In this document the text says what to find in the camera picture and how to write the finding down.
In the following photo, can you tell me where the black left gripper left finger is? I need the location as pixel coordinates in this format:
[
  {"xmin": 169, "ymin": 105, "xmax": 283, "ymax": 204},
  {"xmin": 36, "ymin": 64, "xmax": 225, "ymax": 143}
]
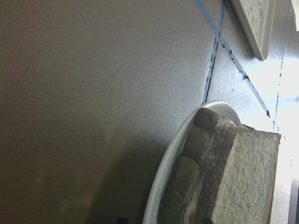
[{"xmin": 116, "ymin": 217, "xmax": 129, "ymax": 224}]

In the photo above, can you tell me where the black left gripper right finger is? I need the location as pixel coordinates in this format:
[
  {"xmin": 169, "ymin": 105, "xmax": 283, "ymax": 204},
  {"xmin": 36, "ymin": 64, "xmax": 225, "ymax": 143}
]
[{"xmin": 201, "ymin": 218, "xmax": 211, "ymax": 224}]

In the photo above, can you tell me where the brown top bread slice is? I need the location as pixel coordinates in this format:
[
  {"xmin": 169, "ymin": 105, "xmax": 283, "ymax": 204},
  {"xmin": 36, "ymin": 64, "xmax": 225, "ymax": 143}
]
[{"xmin": 195, "ymin": 126, "xmax": 281, "ymax": 224}]

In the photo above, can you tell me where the white round plate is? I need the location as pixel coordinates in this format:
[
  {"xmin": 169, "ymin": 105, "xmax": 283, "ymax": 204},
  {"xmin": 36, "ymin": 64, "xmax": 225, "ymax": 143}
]
[{"xmin": 142, "ymin": 101, "xmax": 241, "ymax": 224}]

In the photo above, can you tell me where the cream bear tray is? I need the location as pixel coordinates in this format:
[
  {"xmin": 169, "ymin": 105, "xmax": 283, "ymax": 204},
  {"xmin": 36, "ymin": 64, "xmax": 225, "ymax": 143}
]
[{"xmin": 231, "ymin": 0, "xmax": 276, "ymax": 61}]

